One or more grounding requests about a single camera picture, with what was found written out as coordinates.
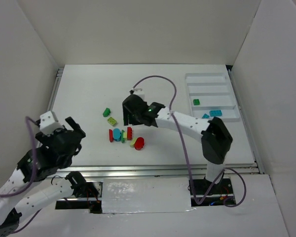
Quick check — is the blue rounded lego brick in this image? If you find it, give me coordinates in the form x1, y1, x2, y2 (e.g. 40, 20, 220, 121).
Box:
113, 128, 121, 142

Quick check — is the pale yellow sloped lego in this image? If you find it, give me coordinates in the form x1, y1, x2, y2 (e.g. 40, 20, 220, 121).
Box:
130, 137, 138, 148

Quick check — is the red rounded lego brick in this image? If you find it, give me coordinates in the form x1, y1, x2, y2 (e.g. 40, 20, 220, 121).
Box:
134, 137, 145, 151

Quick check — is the red curved lego brick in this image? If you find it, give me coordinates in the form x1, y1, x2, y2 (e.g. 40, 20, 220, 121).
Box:
109, 129, 114, 142

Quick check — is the small green square lego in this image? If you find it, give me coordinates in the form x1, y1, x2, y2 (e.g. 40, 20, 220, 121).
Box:
193, 99, 200, 106

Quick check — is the small teal lego brick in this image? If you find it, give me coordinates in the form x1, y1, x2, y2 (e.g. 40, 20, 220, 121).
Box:
202, 114, 210, 119

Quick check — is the blue long lego brick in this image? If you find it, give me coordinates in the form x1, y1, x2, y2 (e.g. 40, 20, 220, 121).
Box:
209, 110, 222, 117

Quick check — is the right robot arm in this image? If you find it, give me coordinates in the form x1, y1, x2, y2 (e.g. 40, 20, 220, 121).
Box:
122, 94, 233, 185

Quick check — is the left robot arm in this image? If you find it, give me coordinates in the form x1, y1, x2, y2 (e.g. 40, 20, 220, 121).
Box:
0, 112, 99, 237

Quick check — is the red long lego brick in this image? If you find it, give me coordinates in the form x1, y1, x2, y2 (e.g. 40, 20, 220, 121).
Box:
127, 127, 133, 141

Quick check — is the lime green lego brick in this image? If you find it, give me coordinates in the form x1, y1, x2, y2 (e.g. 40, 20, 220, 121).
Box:
107, 117, 117, 126

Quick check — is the green sloped lego brick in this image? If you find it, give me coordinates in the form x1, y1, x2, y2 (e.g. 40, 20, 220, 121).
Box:
103, 108, 111, 118

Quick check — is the green thin lego brick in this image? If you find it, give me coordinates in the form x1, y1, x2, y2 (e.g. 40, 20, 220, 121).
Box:
121, 130, 126, 143

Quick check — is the white compartment tray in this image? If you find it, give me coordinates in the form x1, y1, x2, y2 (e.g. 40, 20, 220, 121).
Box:
185, 73, 240, 122

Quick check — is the white taped cover panel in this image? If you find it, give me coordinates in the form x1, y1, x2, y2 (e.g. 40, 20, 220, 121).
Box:
102, 177, 192, 214

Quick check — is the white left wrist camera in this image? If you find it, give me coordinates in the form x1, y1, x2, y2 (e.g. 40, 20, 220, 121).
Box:
39, 111, 61, 135

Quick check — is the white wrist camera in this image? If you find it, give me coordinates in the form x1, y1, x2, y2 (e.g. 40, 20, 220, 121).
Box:
39, 111, 61, 135
130, 88, 145, 100

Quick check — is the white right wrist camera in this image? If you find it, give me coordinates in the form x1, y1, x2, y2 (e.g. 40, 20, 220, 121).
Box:
130, 88, 145, 100

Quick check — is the aluminium front rail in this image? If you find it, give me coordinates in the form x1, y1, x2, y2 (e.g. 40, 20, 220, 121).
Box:
45, 164, 264, 179

